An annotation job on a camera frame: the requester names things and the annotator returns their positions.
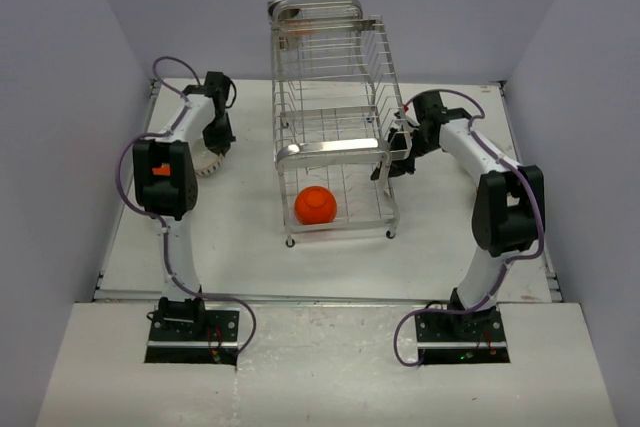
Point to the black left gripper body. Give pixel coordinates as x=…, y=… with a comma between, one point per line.
x=218, y=134

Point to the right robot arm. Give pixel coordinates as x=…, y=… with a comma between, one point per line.
x=508, y=218

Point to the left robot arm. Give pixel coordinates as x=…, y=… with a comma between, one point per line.
x=170, y=200

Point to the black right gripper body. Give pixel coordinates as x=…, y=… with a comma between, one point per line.
x=405, y=149

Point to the orange bowl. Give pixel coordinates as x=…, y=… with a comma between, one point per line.
x=163, y=170
x=315, y=205

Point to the metal cutlery holder cup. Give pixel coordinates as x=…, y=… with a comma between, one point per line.
x=282, y=19

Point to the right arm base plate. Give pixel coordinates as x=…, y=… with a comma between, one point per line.
x=445, y=339

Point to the stainless steel dish rack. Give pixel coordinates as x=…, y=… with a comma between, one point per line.
x=335, y=100

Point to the black and white striped bowl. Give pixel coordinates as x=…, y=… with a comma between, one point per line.
x=205, y=162

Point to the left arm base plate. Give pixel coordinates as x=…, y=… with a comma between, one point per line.
x=213, y=341

